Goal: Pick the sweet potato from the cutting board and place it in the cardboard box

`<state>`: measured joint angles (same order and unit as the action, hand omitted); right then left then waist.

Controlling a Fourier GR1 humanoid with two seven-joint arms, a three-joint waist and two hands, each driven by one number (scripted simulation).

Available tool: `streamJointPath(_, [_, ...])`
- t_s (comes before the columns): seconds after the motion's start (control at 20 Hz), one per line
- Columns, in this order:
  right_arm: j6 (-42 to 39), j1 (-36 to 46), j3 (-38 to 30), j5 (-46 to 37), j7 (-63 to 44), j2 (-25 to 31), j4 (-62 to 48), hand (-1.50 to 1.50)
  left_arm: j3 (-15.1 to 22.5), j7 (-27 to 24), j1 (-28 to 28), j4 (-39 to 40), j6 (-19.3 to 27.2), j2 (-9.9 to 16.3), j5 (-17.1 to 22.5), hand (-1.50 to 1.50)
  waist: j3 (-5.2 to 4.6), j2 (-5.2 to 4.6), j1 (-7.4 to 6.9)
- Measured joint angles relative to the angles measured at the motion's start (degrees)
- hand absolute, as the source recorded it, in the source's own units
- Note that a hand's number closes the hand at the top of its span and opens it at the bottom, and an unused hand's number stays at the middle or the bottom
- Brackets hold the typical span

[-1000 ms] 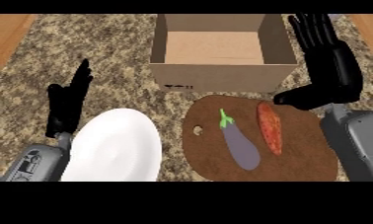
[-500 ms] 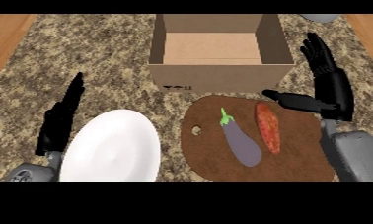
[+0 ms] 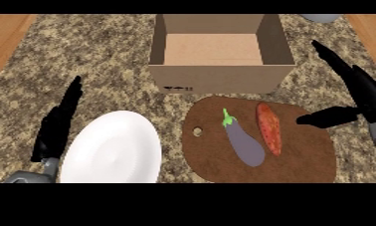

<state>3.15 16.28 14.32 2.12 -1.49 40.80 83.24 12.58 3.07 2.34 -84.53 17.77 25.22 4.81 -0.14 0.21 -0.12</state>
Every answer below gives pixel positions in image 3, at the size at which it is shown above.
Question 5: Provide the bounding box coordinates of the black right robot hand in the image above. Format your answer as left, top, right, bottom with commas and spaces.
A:
295, 39, 376, 147

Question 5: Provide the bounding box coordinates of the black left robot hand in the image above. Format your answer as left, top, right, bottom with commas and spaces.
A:
30, 75, 85, 163

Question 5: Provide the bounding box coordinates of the brown wooden cutting board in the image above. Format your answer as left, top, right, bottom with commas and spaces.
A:
182, 95, 338, 184

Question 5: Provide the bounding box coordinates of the open cardboard box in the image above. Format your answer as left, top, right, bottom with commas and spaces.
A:
148, 14, 298, 95

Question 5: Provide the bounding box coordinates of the white plate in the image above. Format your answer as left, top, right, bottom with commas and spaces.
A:
60, 110, 164, 184

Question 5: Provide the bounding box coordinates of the pale grey round object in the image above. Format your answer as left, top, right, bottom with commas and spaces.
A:
298, 14, 343, 24

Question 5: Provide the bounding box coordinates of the purple eggplant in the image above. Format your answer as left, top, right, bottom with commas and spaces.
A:
220, 108, 267, 168

